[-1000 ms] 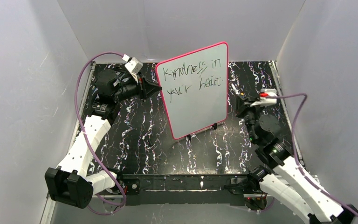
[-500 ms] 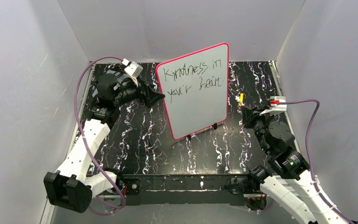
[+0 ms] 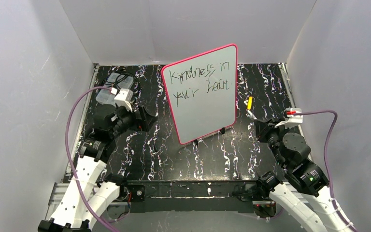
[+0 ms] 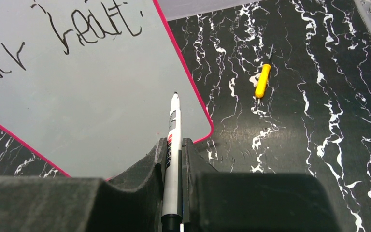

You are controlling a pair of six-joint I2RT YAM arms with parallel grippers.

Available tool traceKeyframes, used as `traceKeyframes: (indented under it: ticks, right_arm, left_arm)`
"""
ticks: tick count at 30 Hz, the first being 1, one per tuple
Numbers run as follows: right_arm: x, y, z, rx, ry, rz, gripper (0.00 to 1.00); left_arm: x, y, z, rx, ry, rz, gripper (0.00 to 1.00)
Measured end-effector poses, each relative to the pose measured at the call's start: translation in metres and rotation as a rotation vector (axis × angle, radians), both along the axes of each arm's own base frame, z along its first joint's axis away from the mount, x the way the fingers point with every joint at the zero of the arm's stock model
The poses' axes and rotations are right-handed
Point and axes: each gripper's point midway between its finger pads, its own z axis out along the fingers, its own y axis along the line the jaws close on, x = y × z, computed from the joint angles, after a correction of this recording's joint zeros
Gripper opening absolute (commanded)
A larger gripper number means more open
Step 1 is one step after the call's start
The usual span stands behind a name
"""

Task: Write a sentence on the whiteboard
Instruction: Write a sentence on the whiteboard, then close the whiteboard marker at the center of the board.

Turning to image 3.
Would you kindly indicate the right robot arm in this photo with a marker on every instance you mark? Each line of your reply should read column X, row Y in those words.
column 322, row 213

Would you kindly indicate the yellow marker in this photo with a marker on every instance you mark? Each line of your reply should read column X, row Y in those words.
column 249, row 103

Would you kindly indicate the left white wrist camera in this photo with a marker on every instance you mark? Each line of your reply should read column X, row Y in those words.
column 124, row 98

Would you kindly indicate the aluminium front rail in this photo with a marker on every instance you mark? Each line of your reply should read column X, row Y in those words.
column 144, row 190

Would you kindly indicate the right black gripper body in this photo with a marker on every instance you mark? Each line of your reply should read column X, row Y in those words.
column 263, row 130

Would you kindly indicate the white whiteboard marker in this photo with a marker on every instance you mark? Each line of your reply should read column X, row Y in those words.
column 251, row 115

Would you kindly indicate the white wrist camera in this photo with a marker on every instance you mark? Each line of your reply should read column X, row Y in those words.
column 124, row 98
column 290, row 118

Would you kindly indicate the metal whiteboard stand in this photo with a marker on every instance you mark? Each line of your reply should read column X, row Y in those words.
column 222, row 132

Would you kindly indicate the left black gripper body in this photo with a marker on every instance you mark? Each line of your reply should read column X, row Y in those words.
column 139, row 118

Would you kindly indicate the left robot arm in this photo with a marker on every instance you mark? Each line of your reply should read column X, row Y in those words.
column 80, row 209

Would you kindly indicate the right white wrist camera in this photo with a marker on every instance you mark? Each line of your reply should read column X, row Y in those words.
column 290, row 118

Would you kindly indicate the pink framed whiteboard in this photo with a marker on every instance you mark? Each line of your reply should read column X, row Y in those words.
column 201, row 92

